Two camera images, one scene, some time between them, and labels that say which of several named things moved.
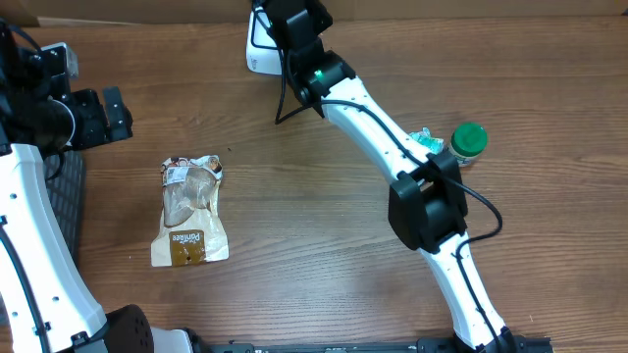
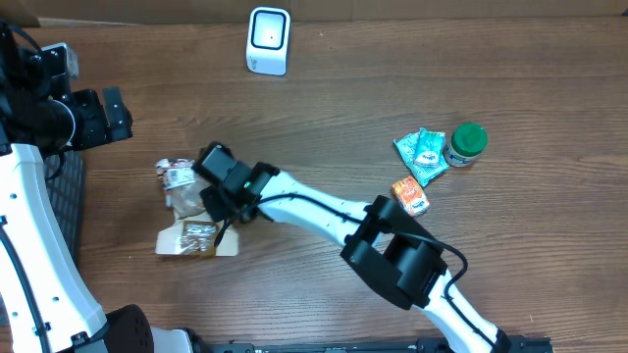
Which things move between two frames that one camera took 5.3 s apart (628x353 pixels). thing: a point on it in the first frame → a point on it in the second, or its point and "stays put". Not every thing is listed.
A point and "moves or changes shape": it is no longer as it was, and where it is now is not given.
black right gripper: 321,15 → 225,210
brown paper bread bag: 191,231 moves or changes shape
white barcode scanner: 263,54 stays put
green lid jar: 467,142 stays put
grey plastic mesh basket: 65,177 stays put
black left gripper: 91,119 stays put
